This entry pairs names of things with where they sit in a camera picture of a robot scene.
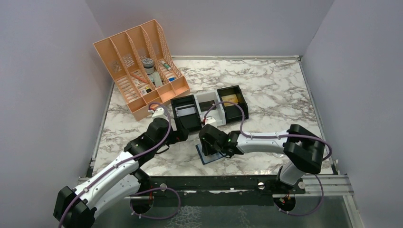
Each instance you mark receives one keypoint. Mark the orange plastic file organizer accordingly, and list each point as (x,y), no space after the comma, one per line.
(122,55)

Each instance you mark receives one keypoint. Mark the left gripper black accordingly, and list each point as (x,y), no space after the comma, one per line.
(177,132)

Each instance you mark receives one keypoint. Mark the black plastic bin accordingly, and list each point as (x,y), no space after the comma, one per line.
(192,123)
(232,113)

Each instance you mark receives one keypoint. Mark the gold credit card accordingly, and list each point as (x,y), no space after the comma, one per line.
(230,98)

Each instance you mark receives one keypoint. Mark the silver credit card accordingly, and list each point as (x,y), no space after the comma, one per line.
(185,110)

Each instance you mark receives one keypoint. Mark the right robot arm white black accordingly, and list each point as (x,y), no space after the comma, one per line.
(304,149)

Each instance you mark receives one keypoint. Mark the right black plastic bin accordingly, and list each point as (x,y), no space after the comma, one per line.
(232,113)

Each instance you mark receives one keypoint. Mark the black metal base rail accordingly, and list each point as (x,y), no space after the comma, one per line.
(204,191)

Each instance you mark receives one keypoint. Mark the white plastic bin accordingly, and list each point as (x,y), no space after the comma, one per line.
(205,100)

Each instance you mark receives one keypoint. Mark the orange pencil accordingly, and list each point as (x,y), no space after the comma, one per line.
(141,77)

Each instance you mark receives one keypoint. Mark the blue leather card holder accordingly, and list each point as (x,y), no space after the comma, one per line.
(206,159)

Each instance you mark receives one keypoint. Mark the green white marker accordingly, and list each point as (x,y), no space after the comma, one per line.
(167,66)

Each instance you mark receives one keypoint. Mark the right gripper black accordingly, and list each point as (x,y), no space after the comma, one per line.
(207,144)

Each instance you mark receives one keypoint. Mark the black credit card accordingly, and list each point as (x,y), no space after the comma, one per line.
(206,105)

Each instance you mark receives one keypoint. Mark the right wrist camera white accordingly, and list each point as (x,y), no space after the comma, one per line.
(210,120)

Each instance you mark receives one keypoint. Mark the left black plastic bin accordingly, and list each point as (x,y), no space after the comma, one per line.
(192,123)

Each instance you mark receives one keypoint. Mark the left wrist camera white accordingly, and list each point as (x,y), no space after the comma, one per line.
(159,113)

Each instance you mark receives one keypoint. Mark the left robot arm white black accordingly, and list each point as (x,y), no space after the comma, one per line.
(80,206)

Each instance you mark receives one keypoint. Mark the grey round tape roll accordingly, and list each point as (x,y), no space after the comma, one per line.
(148,65)

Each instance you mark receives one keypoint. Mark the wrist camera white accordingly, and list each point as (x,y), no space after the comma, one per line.
(159,113)
(210,120)

